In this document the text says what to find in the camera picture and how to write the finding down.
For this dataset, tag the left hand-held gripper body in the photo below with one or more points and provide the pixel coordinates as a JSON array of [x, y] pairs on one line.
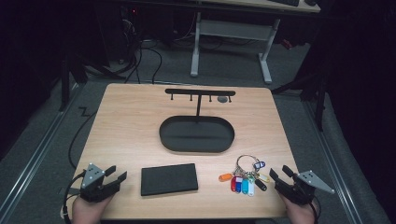
[[93, 183]]

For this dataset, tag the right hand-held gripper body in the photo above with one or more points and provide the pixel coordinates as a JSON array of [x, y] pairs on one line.
[[300, 191]]

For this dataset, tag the black key holder with tray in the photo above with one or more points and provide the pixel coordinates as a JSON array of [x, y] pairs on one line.
[[196, 135]]

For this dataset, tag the person's right hand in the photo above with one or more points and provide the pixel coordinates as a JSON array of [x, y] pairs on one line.
[[300, 214]]

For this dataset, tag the person's left hand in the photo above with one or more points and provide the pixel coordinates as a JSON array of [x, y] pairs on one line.
[[87, 213]]

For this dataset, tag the black rectangular pad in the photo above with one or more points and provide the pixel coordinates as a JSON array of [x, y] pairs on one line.
[[169, 179]]

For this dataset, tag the black metal stand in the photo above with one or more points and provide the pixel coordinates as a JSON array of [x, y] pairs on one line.
[[65, 81], [314, 90]]

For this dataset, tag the grey round disc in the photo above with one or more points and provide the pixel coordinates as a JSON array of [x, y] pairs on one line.
[[222, 99]]

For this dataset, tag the small red object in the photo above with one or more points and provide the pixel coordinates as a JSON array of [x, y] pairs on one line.
[[287, 44]]

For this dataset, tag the desk with white legs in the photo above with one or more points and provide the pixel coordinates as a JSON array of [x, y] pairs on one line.
[[233, 29]]

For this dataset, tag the metal floor rail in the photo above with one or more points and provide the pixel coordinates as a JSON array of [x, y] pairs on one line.
[[34, 155], [333, 161]]

